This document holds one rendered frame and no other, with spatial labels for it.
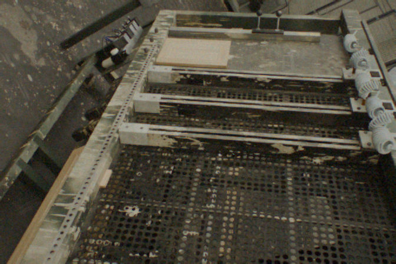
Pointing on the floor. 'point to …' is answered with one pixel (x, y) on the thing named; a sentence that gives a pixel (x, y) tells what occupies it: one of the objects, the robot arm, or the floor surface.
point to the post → (100, 23)
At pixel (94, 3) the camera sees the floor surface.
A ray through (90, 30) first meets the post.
